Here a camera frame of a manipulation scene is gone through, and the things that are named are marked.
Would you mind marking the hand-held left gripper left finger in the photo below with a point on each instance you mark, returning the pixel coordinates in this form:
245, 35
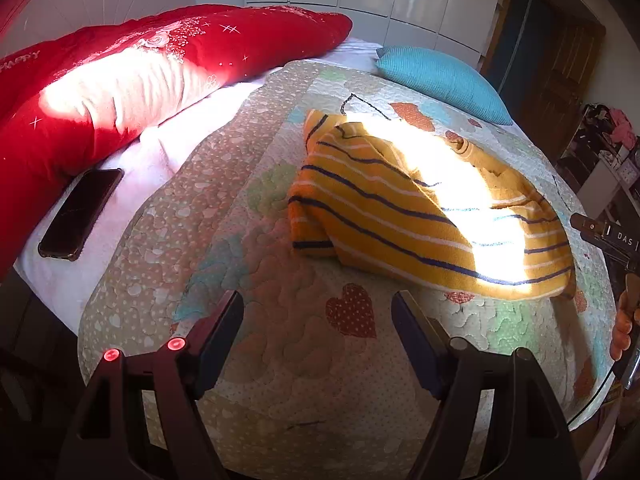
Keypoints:
220, 340

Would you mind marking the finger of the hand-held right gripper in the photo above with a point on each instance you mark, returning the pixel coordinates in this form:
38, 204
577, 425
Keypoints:
587, 225

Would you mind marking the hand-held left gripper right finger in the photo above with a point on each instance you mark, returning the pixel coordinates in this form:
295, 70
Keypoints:
415, 345

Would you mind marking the yellow striped knit sweater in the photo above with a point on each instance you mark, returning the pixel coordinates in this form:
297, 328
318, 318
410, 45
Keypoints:
375, 200

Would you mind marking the person's right hand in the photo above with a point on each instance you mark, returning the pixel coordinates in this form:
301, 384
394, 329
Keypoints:
625, 320

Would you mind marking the cluttered shelf rack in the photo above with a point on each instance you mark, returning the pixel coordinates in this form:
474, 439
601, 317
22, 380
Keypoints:
590, 160

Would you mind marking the small desk clock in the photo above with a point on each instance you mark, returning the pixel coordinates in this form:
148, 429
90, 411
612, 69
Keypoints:
629, 174

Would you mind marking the patchwork heart quilt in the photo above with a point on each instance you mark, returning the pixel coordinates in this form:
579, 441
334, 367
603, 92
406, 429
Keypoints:
300, 360

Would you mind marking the pink cloth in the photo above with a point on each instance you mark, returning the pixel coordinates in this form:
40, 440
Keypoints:
624, 127

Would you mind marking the brown wooden door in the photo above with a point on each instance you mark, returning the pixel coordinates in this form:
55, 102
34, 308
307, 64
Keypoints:
565, 85

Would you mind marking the black smartphone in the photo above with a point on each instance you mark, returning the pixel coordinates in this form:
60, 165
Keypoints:
80, 212

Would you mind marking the white bed sheet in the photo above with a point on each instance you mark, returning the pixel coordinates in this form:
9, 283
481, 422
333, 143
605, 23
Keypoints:
160, 150

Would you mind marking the dark teal door panel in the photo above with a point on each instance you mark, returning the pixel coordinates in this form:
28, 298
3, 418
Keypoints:
520, 35

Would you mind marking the blue knit pillow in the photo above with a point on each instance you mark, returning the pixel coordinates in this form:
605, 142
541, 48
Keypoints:
445, 80

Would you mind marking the red patterned duvet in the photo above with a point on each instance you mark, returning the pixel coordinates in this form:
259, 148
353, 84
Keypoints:
150, 60

